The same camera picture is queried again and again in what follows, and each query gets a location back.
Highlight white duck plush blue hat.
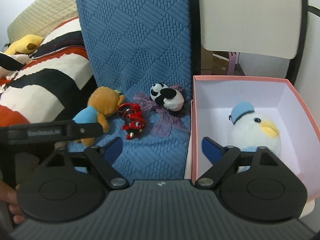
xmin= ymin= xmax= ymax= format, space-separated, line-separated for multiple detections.
xmin=228 ymin=101 xmax=281 ymax=157

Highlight red black toy figure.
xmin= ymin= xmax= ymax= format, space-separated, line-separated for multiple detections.
xmin=117 ymin=103 xmax=146 ymax=140

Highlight person's hand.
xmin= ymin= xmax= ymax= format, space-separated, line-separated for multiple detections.
xmin=0 ymin=181 xmax=25 ymax=224

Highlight brown bear plush blue shirt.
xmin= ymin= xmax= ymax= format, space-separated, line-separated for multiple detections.
xmin=72 ymin=86 xmax=125 ymax=133

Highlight pink cardboard storage box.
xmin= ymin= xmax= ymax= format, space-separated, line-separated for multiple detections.
xmin=190 ymin=76 xmax=319 ymax=216

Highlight striped orange black white blanket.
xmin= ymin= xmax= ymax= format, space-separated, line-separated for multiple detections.
xmin=1 ymin=17 xmax=97 ymax=127

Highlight purple ribbon scrunchie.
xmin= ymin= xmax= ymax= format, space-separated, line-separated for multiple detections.
xmin=133 ymin=85 xmax=189 ymax=138

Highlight black white panda plush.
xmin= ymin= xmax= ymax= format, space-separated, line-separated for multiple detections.
xmin=150 ymin=83 xmax=184 ymax=113

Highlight yellow plush toy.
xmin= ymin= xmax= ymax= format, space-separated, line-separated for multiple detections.
xmin=4 ymin=34 xmax=44 ymax=55

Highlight blue quilted bed cover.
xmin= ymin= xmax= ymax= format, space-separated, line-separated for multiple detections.
xmin=76 ymin=0 xmax=192 ymax=181

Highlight cream quilted headboard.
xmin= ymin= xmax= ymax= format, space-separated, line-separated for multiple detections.
xmin=7 ymin=0 xmax=78 ymax=43

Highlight white black framed chair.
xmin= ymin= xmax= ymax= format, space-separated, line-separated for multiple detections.
xmin=189 ymin=0 xmax=309 ymax=83

